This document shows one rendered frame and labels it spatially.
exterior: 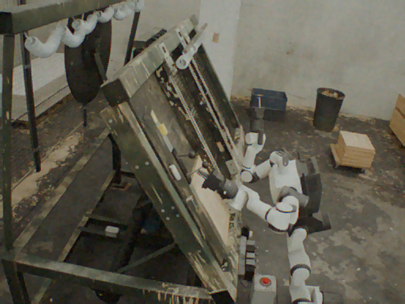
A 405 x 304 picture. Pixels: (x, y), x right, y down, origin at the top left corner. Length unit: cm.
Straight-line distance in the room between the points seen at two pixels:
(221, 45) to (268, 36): 159
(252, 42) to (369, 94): 252
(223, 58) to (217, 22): 56
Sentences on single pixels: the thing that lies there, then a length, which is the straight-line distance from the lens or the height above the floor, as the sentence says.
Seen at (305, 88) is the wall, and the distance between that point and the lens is 745.
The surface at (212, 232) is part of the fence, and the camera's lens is 208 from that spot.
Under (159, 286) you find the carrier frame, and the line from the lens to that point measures 214.
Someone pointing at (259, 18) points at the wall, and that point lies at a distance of 713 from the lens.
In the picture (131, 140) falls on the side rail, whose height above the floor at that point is 169.
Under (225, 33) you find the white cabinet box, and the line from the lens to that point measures 578.
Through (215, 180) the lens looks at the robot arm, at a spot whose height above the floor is 143.
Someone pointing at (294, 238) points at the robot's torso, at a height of 93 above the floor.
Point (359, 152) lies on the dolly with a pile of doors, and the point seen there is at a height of 33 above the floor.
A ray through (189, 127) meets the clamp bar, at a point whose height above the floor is 148.
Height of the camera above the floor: 240
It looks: 28 degrees down
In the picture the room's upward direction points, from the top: 6 degrees clockwise
